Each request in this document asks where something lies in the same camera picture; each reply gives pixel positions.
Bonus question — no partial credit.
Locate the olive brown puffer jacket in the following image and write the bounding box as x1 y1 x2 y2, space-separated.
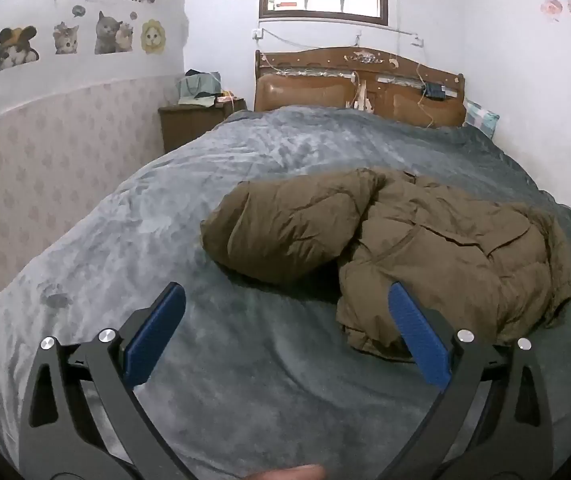
201 168 571 361

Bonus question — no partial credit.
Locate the grey plush bed blanket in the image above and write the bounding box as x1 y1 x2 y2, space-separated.
0 106 571 479

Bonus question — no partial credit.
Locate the plaid teal pillow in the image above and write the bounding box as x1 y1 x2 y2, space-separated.
464 99 500 139

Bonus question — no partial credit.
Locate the dark wooden nightstand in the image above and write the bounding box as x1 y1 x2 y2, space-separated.
158 99 246 153

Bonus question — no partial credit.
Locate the black device on headboard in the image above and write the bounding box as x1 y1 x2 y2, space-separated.
422 81 447 101

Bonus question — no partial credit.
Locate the brown wooden padded headboard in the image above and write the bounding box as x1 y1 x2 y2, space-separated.
254 47 465 128

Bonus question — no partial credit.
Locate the yellow flower cat sticker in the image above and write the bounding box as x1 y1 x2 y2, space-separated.
140 20 166 54

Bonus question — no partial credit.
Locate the calico cat wall sticker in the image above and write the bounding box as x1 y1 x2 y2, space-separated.
0 26 39 72

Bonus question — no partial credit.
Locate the tabby kitten wall sticker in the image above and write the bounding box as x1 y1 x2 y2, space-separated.
52 22 78 54

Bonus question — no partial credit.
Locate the grey kittens wall sticker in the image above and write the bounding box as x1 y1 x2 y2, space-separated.
95 11 134 55

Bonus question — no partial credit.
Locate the white wall power cable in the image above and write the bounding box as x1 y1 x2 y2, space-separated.
252 26 425 51

